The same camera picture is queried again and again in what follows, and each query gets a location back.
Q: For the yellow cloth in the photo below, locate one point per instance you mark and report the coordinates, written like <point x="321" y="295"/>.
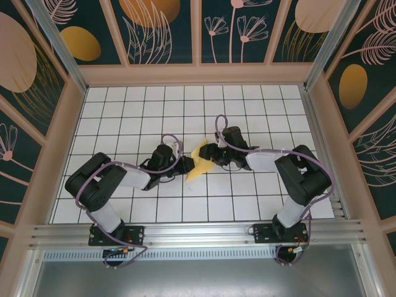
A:
<point x="201" y="167"/>

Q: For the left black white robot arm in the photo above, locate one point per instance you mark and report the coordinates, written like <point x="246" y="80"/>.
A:
<point x="89" y="188"/>

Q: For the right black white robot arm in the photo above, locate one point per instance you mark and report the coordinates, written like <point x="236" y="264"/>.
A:
<point x="303" y="188"/>

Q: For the small circuit board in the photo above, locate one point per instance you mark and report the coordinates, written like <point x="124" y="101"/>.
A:
<point x="297" y="250"/>
<point x="116" y="251"/>

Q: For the grey metal shelf panel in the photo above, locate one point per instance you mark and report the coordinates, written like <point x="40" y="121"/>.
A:
<point x="198" y="278"/>

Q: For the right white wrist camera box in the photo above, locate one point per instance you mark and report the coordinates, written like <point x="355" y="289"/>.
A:
<point x="220" y="140"/>

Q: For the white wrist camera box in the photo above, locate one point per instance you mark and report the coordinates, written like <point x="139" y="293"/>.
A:
<point x="220" y="140"/>
<point x="175" y="148"/>

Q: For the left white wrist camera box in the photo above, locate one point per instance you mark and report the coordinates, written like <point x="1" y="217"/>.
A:
<point x="175" y="148"/>

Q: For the long aluminium mounting rail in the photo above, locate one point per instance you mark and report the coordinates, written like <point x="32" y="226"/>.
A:
<point x="198" y="230"/>

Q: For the aluminium side rail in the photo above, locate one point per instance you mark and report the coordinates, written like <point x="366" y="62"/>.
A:
<point x="313" y="123"/>

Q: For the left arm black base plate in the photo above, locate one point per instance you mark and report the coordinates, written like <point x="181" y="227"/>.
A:
<point x="136" y="235"/>

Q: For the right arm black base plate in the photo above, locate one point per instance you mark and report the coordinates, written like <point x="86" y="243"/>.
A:
<point x="261" y="233"/>

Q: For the aluminium frame post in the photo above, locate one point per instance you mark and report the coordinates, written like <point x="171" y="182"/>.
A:
<point x="329" y="46"/>
<point x="62" y="46"/>

